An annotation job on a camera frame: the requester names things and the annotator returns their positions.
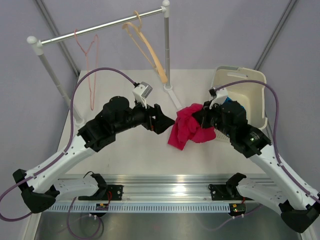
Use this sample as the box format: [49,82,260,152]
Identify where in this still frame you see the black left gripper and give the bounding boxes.
[113,96,175,135]

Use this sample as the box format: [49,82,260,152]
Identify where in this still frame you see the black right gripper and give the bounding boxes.
[193,99,235,139]

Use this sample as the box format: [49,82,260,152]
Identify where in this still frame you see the pink t shirt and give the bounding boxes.
[167,103,216,151]

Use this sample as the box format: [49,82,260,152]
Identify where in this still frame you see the blue t shirt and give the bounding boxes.
[224,97,245,109]

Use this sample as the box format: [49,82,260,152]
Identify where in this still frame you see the beige plastic hanger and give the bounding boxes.
[122,10,168,84]

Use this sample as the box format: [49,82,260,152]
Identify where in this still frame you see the pink wire hanger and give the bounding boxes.
[74,28,100,111]

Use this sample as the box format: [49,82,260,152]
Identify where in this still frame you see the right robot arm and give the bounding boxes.
[192,101,320,233]

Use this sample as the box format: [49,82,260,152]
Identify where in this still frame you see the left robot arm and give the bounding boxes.
[13,96,175,214]

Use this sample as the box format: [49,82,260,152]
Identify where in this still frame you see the cream laundry basket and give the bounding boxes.
[210,66,268,131]

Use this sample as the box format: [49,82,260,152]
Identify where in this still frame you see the metal clothes rack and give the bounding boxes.
[26,0,182,110]

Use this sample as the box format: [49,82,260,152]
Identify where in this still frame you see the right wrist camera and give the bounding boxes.
[209,87,228,110]

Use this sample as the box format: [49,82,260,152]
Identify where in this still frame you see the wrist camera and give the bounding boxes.
[209,87,228,110]
[132,81,153,109]

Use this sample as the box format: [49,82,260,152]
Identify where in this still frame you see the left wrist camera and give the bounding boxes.
[132,81,153,109]

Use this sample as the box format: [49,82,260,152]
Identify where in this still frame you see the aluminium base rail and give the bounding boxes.
[54,174,278,201]

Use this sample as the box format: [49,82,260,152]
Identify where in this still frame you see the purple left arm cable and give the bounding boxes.
[0,66,141,240]

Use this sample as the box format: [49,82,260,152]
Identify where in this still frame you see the white slotted cable duct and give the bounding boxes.
[46,202,231,213]

